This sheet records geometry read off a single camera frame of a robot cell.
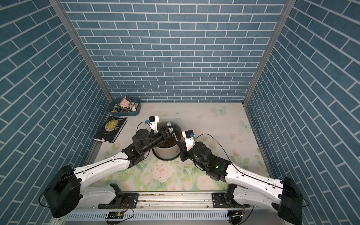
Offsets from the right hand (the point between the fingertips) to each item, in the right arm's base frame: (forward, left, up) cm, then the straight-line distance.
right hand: (178, 143), depth 71 cm
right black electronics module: (-26, -31, -24) cm, 47 cm away
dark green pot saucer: (-1, +9, -20) cm, 22 cm away
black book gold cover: (+19, +53, -21) cm, 60 cm away
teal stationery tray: (+36, +41, -16) cm, 57 cm away
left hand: (+6, 0, +4) cm, 7 cm away
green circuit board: (-30, +30, -26) cm, 50 cm away
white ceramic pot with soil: (0, +5, -6) cm, 8 cm away
